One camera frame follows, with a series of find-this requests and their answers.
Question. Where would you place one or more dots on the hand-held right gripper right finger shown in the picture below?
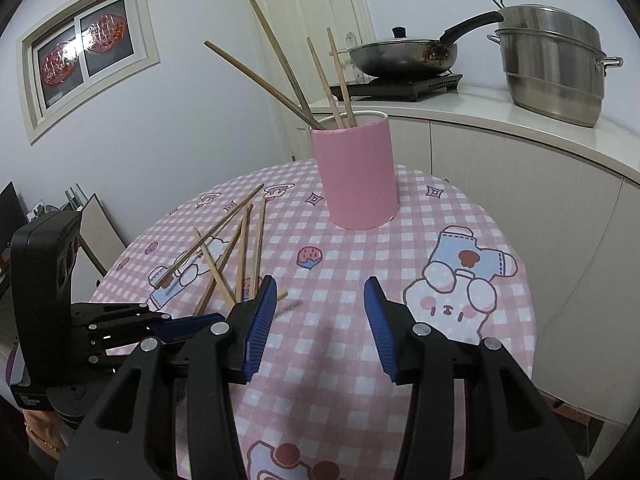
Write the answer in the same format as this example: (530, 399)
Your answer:
(382, 330)

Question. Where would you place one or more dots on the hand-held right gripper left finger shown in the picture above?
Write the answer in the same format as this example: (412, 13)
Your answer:
(260, 327)

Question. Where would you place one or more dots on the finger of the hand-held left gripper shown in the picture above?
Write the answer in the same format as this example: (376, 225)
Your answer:
(192, 324)
(120, 312)

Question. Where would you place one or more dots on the bunch of wooden chopsticks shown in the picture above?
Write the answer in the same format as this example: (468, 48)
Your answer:
(215, 231)

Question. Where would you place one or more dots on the pink cup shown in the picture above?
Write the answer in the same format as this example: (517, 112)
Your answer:
(355, 175)

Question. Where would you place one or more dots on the wooden chopstick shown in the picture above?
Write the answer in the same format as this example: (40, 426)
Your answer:
(281, 60)
(250, 76)
(325, 82)
(341, 77)

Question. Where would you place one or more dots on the person's left forearm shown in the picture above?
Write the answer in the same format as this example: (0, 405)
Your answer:
(42, 432)

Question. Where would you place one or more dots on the black monitor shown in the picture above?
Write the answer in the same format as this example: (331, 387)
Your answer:
(11, 215)

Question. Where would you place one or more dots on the pink checked tablecloth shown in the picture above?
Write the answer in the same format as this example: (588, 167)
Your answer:
(350, 260)

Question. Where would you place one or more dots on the white counter cabinet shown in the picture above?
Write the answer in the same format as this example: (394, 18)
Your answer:
(500, 170)

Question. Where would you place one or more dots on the red round window decal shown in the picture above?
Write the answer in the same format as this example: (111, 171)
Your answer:
(105, 33)
(60, 64)

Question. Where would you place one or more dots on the black induction cooktop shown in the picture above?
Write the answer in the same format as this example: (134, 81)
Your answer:
(400, 89)

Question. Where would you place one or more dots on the cream framed window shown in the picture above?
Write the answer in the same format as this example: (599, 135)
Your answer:
(145, 20)

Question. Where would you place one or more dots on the glass wok lid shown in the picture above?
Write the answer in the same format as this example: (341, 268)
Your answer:
(398, 32)

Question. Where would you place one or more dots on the steel steamer pot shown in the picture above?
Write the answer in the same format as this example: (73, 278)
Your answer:
(550, 70)

